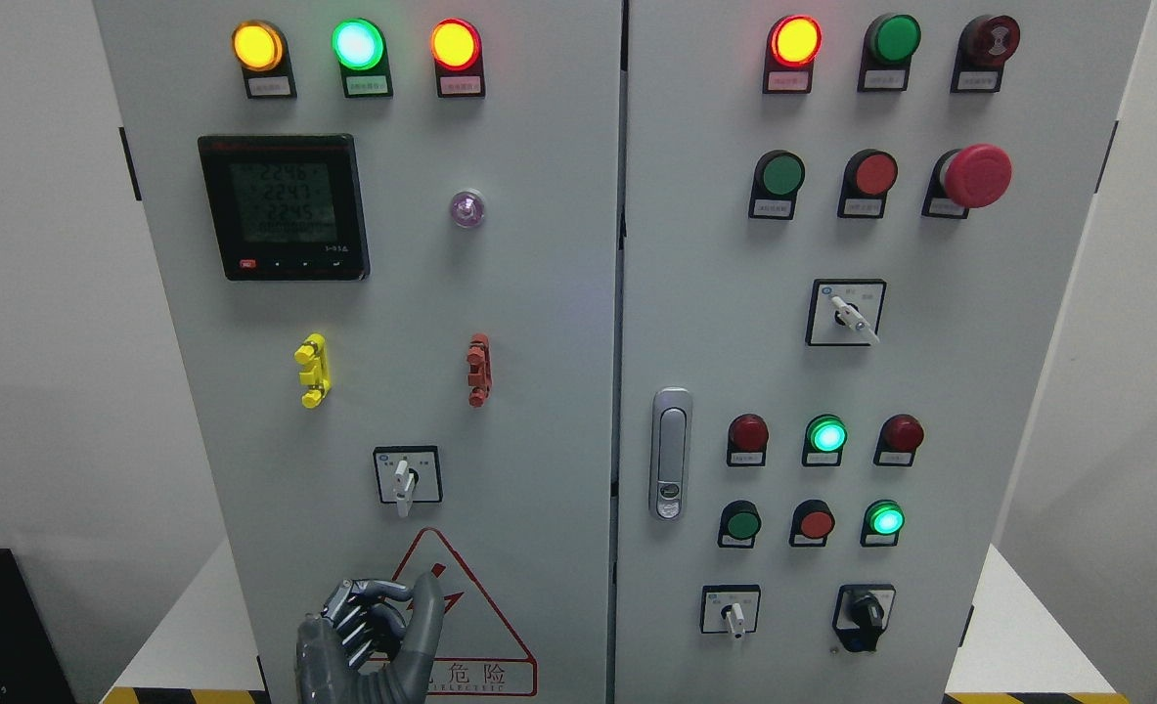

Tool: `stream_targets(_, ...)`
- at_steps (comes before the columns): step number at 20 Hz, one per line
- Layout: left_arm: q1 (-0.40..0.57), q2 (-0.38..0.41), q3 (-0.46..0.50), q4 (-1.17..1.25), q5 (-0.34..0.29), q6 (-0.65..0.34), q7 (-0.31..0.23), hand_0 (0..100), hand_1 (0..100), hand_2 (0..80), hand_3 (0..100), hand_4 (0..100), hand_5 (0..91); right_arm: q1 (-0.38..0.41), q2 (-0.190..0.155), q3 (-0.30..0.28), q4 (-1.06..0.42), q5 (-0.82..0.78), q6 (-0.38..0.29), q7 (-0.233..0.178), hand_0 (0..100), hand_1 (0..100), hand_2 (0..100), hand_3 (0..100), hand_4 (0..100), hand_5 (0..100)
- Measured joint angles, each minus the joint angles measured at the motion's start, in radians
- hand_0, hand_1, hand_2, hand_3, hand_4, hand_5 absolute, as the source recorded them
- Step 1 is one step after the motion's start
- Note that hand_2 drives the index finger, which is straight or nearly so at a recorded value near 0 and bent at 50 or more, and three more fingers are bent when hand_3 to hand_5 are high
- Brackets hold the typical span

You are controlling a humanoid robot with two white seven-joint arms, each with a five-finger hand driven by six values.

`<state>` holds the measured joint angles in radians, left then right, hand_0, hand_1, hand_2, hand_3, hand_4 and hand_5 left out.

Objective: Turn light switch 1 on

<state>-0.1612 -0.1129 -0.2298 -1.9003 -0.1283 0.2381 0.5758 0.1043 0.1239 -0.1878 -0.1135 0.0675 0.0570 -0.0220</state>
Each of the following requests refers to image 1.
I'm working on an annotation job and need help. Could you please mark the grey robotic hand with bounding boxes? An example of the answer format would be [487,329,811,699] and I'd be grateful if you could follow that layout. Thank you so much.
[295,572,447,703]

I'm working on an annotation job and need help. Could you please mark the white rotary switch door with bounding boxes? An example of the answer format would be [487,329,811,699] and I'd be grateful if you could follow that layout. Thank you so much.
[373,445,444,518]

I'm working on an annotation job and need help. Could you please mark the red electric warning sticker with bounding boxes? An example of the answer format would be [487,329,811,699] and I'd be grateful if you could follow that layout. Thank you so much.
[393,527,538,698]

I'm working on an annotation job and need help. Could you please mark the yellow terminal clip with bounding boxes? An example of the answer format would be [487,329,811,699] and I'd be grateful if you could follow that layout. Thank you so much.
[293,332,332,409]

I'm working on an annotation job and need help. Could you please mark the red terminal clip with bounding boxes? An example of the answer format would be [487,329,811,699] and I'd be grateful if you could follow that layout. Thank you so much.
[466,333,493,408]

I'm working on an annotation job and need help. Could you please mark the green push button lower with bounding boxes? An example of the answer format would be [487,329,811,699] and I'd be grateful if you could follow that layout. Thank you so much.
[717,500,762,550]

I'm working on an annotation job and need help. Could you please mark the green push button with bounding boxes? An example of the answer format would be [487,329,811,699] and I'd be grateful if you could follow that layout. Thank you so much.
[717,500,762,550]
[747,149,806,220]

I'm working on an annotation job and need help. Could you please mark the grey left cabinet door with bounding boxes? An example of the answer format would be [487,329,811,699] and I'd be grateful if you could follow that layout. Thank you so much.
[94,1,622,703]

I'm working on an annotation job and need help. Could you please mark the grey cabinet door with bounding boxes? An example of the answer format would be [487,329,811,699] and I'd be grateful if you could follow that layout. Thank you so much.
[94,1,622,703]
[614,1,1149,703]

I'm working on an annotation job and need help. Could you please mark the dark red indicator left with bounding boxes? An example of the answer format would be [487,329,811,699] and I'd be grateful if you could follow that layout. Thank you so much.
[725,415,771,467]

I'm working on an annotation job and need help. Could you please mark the dark red indicator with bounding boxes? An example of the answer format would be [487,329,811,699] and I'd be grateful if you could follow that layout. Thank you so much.
[725,415,771,467]
[874,415,924,467]

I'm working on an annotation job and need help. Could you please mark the black digital power meter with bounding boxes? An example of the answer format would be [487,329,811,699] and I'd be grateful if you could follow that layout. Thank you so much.
[198,133,371,281]

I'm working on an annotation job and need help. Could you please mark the clear white light bulb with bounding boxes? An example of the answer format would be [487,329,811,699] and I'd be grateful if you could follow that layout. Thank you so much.
[449,188,487,229]

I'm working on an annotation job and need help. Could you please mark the red push button lower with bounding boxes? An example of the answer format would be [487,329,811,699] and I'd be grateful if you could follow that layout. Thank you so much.
[788,499,837,548]

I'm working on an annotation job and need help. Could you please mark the red push button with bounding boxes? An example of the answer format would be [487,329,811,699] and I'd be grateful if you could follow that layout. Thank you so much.
[837,149,899,219]
[788,499,837,548]

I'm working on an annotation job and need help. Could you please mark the lit green indicator middle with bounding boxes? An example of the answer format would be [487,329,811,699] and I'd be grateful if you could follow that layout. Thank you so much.
[801,415,848,467]

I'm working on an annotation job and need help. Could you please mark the lit green button lower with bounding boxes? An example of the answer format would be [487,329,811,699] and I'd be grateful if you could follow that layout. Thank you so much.
[860,499,906,548]

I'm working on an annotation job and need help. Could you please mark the dark red indicator right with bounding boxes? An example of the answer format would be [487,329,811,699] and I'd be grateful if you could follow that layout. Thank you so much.
[874,415,924,467]

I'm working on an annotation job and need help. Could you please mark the green indicator light top left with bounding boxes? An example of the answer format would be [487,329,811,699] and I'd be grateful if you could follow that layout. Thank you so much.
[331,19,395,98]

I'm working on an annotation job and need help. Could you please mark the red-orange indicator light left door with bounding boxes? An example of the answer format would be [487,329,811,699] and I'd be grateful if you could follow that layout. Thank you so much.
[430,19,487,98]

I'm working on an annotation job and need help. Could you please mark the yellow indicator light top left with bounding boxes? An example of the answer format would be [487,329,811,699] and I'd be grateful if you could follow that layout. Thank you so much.
[231,20,296,100]

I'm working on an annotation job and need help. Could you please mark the green push button upper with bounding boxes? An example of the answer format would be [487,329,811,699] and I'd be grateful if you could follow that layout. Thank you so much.
[747,149,806,220]

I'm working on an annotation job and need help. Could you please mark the grey right cabinet door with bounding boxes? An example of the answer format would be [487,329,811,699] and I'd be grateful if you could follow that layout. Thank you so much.
[614,1,1149,703]

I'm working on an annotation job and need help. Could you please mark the red push button upper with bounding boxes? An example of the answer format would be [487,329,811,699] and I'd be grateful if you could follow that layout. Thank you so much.
[837,149,899,219]

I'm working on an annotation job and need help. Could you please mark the lit red indicator right door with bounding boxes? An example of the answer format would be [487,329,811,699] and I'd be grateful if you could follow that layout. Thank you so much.
[762,15,823,95]

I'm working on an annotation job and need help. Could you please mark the red emergency stop button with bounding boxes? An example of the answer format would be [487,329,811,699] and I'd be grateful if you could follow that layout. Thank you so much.
[921,142,1014,220]

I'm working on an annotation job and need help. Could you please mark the green indicator top right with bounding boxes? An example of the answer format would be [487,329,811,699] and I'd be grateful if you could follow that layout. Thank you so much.
[857,13,922,93]

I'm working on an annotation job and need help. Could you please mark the dark red buzzer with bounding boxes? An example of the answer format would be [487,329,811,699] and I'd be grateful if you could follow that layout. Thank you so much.
[950,15,1020,94]

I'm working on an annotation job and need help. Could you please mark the white rotary switch lower right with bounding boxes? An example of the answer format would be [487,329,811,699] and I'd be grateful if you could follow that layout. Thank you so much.
[700,584,762,641]

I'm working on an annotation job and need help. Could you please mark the white rotary switch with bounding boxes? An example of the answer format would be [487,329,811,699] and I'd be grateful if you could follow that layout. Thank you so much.
[806,278,887,347]
[700,584,762,641]

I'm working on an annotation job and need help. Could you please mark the silver door handle lock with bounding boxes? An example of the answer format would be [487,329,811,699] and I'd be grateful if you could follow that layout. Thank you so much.
[648,387,691,521]

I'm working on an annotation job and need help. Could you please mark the black rotary knob switch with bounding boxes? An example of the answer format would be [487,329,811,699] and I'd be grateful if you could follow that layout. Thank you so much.
[832,584,896,652]

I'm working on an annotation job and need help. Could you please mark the white rotary switch upper right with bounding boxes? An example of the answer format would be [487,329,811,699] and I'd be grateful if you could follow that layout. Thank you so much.
[806,278,887,347]

